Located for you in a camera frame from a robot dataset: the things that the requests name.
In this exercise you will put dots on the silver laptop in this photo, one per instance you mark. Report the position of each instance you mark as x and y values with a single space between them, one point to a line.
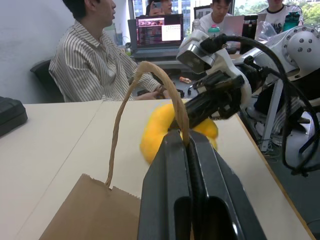
232 23

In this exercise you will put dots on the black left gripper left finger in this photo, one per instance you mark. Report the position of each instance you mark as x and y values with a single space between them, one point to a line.
166 190

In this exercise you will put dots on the bottle with green cap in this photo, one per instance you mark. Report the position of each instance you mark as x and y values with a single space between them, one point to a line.
213 30

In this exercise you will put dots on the yellow plush toy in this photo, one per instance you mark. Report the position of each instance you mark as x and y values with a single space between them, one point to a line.
156 132

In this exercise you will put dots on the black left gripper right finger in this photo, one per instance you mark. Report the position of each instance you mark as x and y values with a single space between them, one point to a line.
225 200

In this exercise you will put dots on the small orange object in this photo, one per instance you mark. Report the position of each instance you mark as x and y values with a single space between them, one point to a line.
185 80

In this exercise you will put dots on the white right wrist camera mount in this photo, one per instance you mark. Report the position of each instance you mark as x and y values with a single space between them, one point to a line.
220 58

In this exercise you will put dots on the man in striped shirt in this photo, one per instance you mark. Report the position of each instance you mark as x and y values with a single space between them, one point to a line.
87 62

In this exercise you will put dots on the black case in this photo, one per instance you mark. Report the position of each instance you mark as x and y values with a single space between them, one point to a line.
10 115

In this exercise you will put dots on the black laptop with lit screen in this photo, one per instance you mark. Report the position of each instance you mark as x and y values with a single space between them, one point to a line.
157 35

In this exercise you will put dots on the person in printed white shirt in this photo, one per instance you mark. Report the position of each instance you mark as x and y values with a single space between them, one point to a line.
280 15

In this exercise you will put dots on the white metal frame leg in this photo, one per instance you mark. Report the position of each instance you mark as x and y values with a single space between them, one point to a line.
271 117

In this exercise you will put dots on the person in white t-shirt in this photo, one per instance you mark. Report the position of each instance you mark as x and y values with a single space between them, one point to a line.
215 17

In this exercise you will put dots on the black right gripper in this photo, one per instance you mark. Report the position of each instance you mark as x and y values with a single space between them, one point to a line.
225 92

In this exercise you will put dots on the person holding phone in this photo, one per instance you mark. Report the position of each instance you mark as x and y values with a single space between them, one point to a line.
160 6

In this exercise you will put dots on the black office chair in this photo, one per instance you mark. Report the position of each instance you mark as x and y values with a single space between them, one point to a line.
47 80

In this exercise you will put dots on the teal drinking bottle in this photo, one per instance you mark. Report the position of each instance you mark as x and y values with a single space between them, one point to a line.
291 21

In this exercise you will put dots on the brown paper bag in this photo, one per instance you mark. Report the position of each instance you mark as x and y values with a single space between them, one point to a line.
95 215

